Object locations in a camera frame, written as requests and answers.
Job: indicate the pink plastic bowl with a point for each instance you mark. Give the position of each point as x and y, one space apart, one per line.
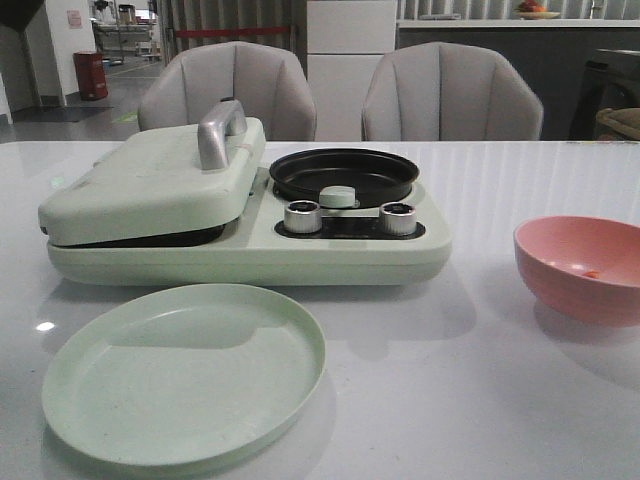
583 267

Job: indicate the mint green breakfast maker base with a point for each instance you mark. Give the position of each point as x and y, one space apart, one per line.
251 251

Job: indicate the left silver control knob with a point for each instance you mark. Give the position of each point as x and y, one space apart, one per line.
302 217

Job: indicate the silver control knob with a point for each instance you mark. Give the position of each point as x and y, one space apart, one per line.
302 217
397 219

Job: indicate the right silver control knob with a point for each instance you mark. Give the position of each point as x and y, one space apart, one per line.
397 219

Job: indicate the black round frying pan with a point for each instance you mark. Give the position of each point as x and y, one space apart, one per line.
377 177

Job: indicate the left grey upholstered chair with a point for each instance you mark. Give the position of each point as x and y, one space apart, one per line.
269 83

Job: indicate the grey upholstered chair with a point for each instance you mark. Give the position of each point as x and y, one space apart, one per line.
269 83
449 92

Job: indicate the right grey upholstered chair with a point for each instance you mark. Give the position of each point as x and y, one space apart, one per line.
449 92

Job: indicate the mint green round plate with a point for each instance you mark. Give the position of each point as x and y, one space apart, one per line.
185 375

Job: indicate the white tall cabinet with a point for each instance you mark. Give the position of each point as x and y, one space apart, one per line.
345 42

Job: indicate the red barrier belt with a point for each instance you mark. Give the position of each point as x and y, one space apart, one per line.
249 31

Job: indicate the red bin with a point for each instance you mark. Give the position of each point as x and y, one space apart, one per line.
90 75

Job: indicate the fruit plate on counter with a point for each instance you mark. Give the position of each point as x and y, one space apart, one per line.
533 10

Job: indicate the beige cushion at right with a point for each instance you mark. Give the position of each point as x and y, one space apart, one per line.
619 123

